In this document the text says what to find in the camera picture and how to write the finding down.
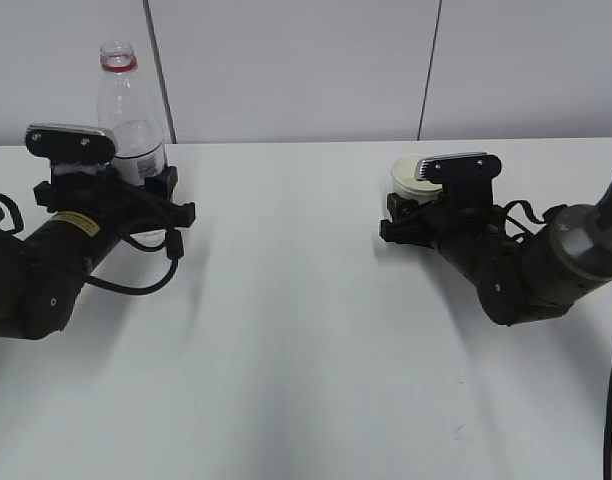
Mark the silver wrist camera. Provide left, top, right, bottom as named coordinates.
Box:
left=24, top=123, right=117, bottom=175
left=414, top=152, right=502, bottom=210

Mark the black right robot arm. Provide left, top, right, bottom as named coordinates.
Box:
left=379, top=153, right=612, bottom=326

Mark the white paper cup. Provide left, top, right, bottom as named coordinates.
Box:
left=391, top=154, right=442, bottom=204

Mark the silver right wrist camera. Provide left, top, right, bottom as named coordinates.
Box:
left=414, top=152, right=502, bottom=210

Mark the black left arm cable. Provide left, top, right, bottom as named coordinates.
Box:
left=0, top=189, right=185, bottom=297

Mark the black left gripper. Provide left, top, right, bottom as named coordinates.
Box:
left=33, top=166, right=195, bottom=229

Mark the clear water bottle red label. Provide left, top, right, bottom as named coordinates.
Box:
left=97, top=41, right=166, bottom=187

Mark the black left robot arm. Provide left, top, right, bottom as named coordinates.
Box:
left=0, top=166, right=196, bottom=340

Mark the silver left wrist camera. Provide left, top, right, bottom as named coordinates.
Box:
left=24, top=123, right=117, bottom=175

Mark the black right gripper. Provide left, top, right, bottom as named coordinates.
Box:
left=379, top=193, right=516, bottom=250

